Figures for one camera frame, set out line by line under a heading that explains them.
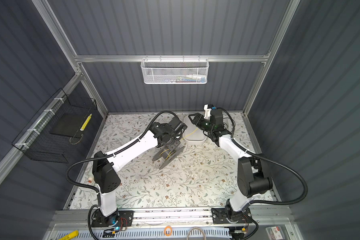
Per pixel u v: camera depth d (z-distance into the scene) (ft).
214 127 2.24
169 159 3.07
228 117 2.68
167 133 1.93
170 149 2.42
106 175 1.48
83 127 2.47
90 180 2.65
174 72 3.67
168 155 2.65
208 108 2.63
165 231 2.32
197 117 2.56
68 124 2.48
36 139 2.09
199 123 2.53
